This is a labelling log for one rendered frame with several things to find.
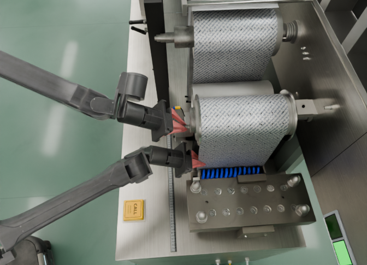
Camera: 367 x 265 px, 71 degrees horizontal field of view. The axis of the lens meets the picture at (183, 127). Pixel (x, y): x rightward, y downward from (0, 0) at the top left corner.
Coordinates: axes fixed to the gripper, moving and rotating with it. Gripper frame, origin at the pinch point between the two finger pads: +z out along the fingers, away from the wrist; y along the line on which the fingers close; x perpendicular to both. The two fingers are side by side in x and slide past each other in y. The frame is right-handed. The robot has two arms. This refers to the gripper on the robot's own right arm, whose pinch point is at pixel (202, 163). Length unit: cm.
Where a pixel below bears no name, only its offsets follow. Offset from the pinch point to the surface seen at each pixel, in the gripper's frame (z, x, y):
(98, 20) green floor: -20, -136, -222
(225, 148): -0.6, 12.9, 0.3
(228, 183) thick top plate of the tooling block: 9.2, 0.8, 6.0
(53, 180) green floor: -34, -144, -38
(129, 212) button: -15.7, -26.1, 11.1
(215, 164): 3.9, 1.7, 0.3
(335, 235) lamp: 20.1, 24.8, 25.9
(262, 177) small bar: 18.0, 8.0, 5.5
